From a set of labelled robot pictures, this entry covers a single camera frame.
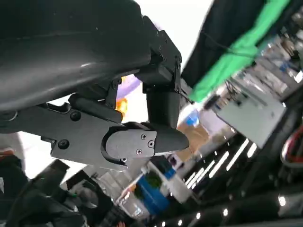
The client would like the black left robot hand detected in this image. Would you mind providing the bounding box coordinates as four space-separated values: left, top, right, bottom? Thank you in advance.
0 0 190 171

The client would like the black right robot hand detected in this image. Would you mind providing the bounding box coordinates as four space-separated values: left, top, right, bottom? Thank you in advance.
0 155 114 227

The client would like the blue box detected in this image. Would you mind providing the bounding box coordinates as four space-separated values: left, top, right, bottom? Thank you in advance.
134 174 172 215

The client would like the brown cardboard box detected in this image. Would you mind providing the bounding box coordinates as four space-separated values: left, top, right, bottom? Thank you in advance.
176 122 210 157

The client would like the green cloth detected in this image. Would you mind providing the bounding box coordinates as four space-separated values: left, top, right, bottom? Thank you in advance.
189 0 293 103

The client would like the white machine housing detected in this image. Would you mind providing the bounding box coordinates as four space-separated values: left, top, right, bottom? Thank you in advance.
216 93 287 149

